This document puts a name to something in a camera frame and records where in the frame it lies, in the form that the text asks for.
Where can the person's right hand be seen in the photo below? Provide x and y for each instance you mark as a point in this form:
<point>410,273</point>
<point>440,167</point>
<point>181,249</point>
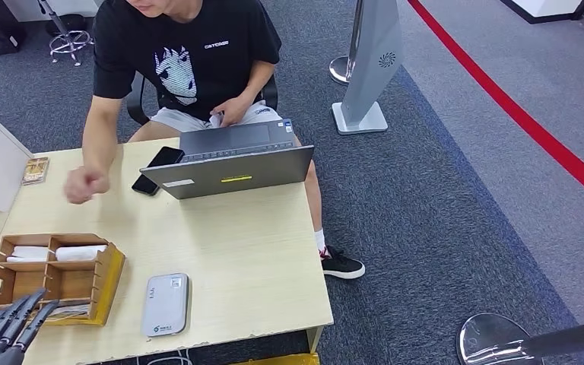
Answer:
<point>85,184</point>

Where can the person's left hand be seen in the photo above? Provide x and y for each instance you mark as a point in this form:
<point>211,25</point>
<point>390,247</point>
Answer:
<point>234,110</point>

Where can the grey card reader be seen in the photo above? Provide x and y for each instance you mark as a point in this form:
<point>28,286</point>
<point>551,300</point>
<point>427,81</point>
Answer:
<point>165,305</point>

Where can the person's left forearm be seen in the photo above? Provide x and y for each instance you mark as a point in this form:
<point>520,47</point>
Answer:
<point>257,80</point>

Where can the person's right forearm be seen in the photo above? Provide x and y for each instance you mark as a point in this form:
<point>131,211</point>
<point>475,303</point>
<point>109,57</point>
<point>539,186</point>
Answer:
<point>98,136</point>

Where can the person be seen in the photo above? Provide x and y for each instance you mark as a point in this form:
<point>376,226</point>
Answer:
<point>211,80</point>

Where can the small gold card pack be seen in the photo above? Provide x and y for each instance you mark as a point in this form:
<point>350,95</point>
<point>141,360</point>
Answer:
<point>35,171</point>

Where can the white room key stack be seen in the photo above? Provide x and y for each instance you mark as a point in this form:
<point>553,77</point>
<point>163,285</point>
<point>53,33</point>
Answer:
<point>29,253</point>
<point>80,253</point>

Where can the white card stack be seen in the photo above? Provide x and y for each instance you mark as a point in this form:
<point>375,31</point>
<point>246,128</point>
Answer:
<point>73,311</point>

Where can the wooden card organizer box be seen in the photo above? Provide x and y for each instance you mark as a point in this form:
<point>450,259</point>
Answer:
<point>70,282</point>

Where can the grey laptop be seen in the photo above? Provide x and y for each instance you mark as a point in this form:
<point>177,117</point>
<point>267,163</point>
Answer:
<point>229,174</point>

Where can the black smartphone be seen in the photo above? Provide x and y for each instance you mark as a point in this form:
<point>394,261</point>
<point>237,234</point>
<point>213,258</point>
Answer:
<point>165,157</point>

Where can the grey kiosk stand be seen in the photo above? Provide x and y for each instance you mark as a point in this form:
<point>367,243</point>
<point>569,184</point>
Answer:
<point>370,60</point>

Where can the chrome stool base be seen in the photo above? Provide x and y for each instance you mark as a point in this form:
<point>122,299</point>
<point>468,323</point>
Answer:
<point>69,36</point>

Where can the white sock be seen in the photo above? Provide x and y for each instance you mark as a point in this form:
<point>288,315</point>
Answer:
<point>321,241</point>

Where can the black sneaker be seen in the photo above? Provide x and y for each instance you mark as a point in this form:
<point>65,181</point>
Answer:
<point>341,267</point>

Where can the yellow floor strip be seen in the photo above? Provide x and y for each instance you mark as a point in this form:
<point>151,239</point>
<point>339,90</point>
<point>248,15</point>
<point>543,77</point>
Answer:
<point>279,360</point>

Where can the red floor tape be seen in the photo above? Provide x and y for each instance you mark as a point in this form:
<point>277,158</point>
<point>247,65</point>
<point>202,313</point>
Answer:
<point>521,120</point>

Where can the white counter with black base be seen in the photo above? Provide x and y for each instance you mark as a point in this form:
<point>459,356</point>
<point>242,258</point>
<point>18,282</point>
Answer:
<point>546,6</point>

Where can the chrome stanchion post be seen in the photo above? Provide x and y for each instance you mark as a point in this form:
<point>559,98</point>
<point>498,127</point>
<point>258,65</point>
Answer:
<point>341,70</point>

